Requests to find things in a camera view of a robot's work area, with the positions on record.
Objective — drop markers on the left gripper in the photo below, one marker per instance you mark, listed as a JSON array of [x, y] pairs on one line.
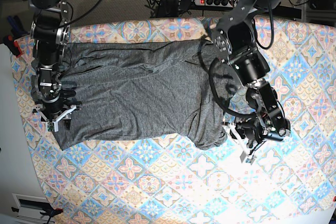
[[247, 135]]

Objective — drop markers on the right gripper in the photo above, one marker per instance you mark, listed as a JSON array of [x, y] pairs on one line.
[[59, 111]]

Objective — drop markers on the grey t-shirt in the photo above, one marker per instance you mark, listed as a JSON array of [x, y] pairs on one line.
[[136, 91]]

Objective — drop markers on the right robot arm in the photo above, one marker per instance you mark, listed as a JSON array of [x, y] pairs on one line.
[[50, 31]]

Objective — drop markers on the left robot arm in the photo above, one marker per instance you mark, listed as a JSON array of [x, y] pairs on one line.
[[235, 36]]

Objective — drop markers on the red black clamp upper left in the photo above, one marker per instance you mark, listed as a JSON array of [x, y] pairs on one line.
[[12, 45]]

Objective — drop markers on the patterned tile tablecloth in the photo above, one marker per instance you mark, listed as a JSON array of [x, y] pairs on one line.
[[167, 180]]

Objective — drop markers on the white tray lower left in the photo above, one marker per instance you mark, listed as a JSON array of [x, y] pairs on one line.
[[29, 207]]

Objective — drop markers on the black orange clamp lower left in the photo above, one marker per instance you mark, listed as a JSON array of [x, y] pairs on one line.
[[51, 212]]

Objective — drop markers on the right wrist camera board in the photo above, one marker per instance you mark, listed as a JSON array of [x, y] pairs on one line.
[[52, 126]]

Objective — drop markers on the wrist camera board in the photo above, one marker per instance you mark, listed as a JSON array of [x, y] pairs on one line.
[[247, 159], [52, 126]]

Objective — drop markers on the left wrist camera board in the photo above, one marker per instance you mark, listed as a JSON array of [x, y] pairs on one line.
[[247, 159]]

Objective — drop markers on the white power strip red switch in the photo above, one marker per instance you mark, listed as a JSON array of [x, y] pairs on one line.
[[213, 3]]

